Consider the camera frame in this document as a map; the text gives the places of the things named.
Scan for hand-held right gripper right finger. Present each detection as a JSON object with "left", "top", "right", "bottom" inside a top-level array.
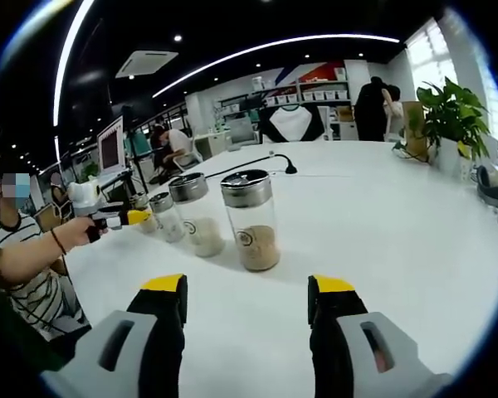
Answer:
[{"left": 307, "top": 274, "right": 453, "bottom": 398}]

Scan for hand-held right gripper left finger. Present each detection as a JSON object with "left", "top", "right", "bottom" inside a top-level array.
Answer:
[{"left": 41, "top": 273, "right": 188, "bottom": 398}]

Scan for small seasoning bottle beige powder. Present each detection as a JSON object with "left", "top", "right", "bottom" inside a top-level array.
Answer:
[{"left": 132, "top": 191, "right": 159, "bottom": 234}]

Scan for small seasoning bottle white powder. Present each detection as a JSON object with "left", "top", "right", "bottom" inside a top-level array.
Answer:
[{"left": 149, "top": 192, "right": 187, "bottom": 244}]

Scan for tall seasoning bottle pale grains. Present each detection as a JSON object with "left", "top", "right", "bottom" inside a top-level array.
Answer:
[{"left": 168, "top": 172, "right": 226, "bottom": 258}]

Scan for tall seasoning bottle brown powder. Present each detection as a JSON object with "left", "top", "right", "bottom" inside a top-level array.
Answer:
[{"left": 220, "top": 168, "right": 281, "bottom": 273}]

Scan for person's left hand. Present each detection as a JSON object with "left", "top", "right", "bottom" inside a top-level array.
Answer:
[{"left": 65, "top": 215, "right": 105, "bottom": 249}]

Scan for white laptop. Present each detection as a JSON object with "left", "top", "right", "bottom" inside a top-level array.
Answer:
[{"left": 95, "top": 114, "right": 125, "bottom": 175}]

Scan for white office chair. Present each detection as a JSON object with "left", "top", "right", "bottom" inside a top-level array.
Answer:
[{"left": 172, "top": 140, "right": 203, "bottom": 173}]

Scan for curved ceiling light strip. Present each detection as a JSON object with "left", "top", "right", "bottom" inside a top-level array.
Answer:
[
  {"left": 52, "top": 0, "right": 93, "bottom": 128},
  {"left": 152, "top": 35, "right": 401, "bottom": 99}
]

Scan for grey office chair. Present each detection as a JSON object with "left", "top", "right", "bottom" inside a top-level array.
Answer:
[{"left": 227, "top": 118, "right": 261, "bottom": 147}]

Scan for ceiling air conditioner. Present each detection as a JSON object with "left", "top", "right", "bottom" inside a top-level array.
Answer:
[{"left": 115, "top": 50, "right": 179, "bottom": 79}]

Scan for shelf with white bins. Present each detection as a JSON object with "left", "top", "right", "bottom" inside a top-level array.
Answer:
[{"left": 213, "top": 68, "right": 352, "bottom": 111}]

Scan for grey headset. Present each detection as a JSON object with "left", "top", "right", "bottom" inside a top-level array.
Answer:
[{"left": 476, "top": 165, "right": 498, "bottom": 207}]

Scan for small white labelled pot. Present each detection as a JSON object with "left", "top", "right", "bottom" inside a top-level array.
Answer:
[{"left": 458, "top": 155, "right": 475, "bottom": 182}]

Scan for brown paper bag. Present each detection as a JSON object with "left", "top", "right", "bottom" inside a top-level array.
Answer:
[{"left": 401, "top": 100, "right": 428, "bottom": 157}]

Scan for green plant in white pot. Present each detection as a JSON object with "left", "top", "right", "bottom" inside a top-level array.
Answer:
[{"left": 392, "top": 76, "right": 491, "bottom": 177}]

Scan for bright window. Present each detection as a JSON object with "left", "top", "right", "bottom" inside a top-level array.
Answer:
[
  {"left": 404, "top": 18, "right": 457, "bottom": 90},
  {"left": 447, "top": 7, "right": 498, "bottom": 154}
]

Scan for dark beaded bracelet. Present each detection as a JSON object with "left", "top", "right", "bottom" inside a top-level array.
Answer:
[{"left": 50, "top": 228, "right": 67, "bottom": 255}]

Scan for black table cable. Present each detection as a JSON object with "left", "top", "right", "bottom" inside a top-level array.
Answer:
[{"left": 205, "top": 153, "right": 299, "bottom": 177}]

